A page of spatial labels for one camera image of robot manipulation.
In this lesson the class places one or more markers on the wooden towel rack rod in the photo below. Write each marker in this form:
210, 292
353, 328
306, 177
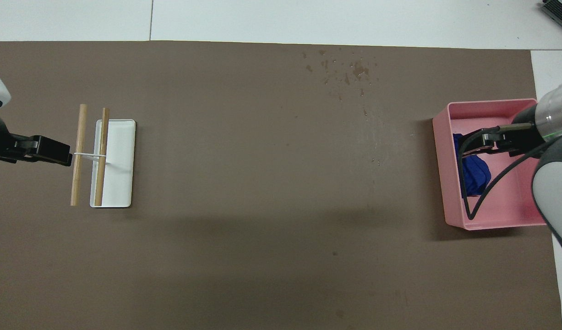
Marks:
101, 160
78, 156

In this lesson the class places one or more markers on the pink plastic bin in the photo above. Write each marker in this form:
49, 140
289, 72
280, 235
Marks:
505, 206

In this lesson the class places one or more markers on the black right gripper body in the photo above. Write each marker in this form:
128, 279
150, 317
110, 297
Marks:
528, 137

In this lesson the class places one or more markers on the dark grey electronic device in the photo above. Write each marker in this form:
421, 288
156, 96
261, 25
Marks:
560, 11

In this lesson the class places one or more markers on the blue towel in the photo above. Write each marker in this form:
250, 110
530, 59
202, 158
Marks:
477, 176

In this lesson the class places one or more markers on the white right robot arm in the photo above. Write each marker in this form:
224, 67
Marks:
555, 183

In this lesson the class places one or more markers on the brown table mat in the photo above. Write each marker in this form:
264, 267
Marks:
285, 229

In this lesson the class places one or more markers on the white towel rack base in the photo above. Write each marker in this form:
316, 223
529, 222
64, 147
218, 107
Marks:
120, 174

